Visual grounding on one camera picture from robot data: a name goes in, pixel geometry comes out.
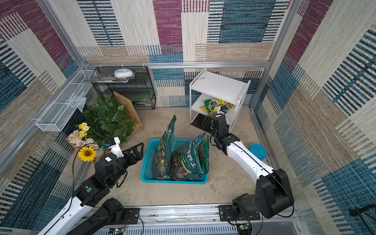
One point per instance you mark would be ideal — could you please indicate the small yellow flowers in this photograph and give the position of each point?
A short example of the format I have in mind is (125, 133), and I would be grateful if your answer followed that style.
(83, 130)

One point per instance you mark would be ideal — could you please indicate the wooden board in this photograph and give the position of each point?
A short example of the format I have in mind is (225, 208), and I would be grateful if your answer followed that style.
(130, 110)

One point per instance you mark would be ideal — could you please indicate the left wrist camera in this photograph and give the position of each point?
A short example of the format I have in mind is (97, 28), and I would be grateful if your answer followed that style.
(113, 146)

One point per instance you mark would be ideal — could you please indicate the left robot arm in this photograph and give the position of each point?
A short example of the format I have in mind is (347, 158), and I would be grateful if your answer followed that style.
(108, 170)

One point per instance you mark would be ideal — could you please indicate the black wire mesh rack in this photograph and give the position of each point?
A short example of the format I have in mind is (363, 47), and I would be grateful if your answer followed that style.
(139, 90)

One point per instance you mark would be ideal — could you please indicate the teal round container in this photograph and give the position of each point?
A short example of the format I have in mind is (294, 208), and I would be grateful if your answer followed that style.
(259, 151)

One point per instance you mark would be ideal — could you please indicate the white round device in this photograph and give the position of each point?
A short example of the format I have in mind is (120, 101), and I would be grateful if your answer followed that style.
(123, 73)

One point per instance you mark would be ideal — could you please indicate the green leafy artificial plant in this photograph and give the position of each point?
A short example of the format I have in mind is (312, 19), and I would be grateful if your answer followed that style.
(107, 120)

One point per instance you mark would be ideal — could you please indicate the white metal shelf unit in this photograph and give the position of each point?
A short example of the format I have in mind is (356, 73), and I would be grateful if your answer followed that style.
(209, 85)

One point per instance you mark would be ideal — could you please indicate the dark green soil bag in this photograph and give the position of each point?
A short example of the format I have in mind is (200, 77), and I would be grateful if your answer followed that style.
(165, 149)
(185, 163)

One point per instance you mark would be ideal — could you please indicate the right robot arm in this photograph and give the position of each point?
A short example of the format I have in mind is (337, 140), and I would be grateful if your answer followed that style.
(273, 192)

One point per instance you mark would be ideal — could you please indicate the pale pink flower bouquet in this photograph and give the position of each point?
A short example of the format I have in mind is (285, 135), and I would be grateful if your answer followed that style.
(78, 138)

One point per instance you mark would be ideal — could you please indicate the yellow sunflower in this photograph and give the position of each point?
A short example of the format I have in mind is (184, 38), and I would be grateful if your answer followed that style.
(87, 154)

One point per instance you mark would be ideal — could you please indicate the magazine on rack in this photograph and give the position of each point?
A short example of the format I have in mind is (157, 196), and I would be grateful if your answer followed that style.
(107, 78)

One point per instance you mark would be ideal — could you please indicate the teal plastic basket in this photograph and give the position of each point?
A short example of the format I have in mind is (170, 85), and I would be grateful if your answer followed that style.
(147, 174)

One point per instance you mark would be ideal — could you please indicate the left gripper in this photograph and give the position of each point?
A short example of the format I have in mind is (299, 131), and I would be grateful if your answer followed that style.
(137, 155)

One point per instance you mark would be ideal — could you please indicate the green blue pink soil bag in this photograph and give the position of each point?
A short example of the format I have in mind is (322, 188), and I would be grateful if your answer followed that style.
(204, 155)

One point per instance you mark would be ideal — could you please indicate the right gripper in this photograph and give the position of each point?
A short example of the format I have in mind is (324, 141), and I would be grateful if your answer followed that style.
(210, 126)

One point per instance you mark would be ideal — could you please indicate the white wire wall basket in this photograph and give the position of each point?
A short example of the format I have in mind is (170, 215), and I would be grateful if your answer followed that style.
(75, 96)

